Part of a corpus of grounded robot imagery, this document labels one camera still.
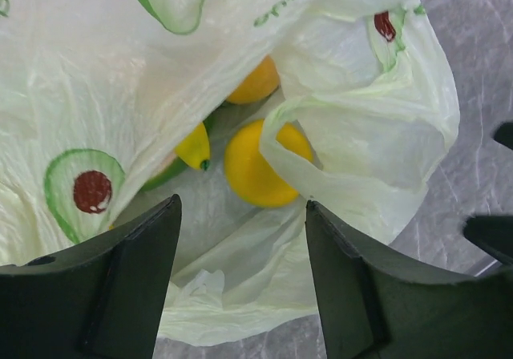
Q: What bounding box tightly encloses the yellow toy lemon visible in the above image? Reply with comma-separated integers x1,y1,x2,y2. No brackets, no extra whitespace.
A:
226,55,281,105

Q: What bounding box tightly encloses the yellow toy banana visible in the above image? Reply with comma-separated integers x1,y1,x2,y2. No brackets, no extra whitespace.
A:
174,122,211,171

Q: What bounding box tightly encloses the watermelon slice toy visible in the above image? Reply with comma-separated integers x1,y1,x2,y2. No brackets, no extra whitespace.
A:
139,152,188,192

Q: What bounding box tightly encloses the yellow toy fruit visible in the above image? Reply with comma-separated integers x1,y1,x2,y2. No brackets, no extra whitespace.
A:
224,119,299,208

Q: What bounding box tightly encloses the green plastic bag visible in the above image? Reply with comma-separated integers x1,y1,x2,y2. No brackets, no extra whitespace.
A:
1,0,460,346

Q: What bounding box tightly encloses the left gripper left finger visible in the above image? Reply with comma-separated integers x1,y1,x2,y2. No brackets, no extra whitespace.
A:
1,196,182,358

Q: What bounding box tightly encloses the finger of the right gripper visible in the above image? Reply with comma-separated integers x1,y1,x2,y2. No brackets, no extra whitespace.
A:
493,122,513,150
463,215,512,265

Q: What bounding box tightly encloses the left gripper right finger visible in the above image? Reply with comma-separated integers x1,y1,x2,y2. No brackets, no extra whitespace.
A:
305,201,512,358

